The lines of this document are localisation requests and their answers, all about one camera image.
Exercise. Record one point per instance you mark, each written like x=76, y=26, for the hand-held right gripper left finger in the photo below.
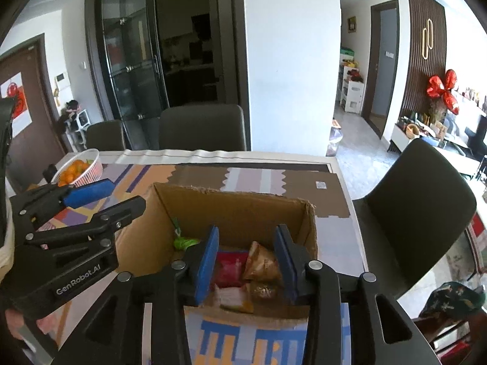
x=207, y=266

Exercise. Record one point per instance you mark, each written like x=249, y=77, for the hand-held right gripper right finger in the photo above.
x=285, y=266

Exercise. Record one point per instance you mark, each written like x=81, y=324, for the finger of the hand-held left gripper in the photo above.
x=114, y=213
x=89, y=194

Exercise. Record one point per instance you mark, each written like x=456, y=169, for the tan paper snack bag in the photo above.
x=262, y=262

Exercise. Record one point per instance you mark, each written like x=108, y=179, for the green lollipop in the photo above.
x=184, y=242

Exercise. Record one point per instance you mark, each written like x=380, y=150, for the brown cardboard box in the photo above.
x=236, y=213

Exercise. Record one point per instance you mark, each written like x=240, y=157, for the white and pink fruit basket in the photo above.
x=91, y=175

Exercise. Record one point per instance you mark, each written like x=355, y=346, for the pile of oranges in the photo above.
x=74, y=171

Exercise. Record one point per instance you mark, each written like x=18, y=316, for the white intercom panel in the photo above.
x=61, y=79

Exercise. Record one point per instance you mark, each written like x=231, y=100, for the red and white door poster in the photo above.
x=17, y=99

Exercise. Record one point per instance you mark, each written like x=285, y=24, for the large dark dining chair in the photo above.
x=418, y=205

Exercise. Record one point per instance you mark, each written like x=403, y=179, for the black glass sliding door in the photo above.
x=129, y=45

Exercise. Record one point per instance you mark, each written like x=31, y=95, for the brown wooden chair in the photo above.
x=437, y=327

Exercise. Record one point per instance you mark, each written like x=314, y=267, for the dark green patterned cloth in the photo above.
x=452, y=298

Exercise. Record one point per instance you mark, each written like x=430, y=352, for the white storage shelf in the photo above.
x=354, y=91

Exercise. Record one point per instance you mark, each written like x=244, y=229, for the grey interior door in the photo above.
x=384, y=64

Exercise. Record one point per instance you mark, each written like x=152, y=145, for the red bow balloon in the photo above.
x=441, y=87

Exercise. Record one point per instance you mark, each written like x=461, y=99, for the dark slatted wall panel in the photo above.
x=414, y=83

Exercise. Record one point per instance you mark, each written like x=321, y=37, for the small wall picture frame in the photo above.
x=352, y=24

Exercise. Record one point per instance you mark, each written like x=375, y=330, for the gold wall ornament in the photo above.
x=428, y=40

